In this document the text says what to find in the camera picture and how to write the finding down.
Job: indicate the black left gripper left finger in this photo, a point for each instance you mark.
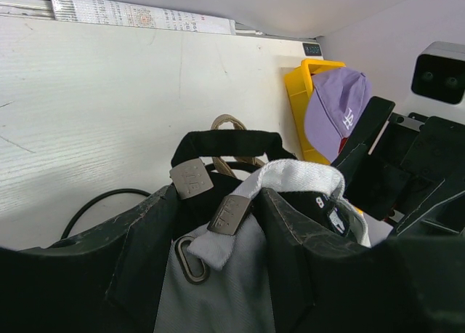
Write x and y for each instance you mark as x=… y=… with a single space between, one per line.
x=105 y=279

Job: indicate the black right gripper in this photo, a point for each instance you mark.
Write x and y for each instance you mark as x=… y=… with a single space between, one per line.
x=415 y=180

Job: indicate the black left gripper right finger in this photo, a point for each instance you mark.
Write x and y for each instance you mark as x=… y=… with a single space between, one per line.
x=322 y=282

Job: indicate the dark red baseball cap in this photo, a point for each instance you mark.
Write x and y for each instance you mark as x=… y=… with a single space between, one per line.
x=342 y=144

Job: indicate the purple baseball cap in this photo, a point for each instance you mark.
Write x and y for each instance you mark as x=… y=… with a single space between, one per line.
x=338 y=100

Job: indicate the white baseball cap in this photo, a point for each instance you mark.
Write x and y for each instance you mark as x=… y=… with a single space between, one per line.
x=236 y=295

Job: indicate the black baseball cap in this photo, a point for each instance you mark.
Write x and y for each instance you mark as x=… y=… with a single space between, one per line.
x=199 y=209

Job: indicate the beige baseball cap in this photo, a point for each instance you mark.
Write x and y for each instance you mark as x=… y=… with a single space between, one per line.
x=234 y=145

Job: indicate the yellow plastic tray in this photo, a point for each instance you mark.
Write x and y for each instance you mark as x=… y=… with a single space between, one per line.
x=299 y=89

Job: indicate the dark label sticker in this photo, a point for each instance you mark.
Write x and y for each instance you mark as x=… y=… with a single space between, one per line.
x=312 y=49

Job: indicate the white printed paper strip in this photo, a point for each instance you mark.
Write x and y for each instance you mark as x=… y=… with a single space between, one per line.
x=107 y=12

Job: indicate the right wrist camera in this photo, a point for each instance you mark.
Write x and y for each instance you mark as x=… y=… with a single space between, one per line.
x=437 y=85

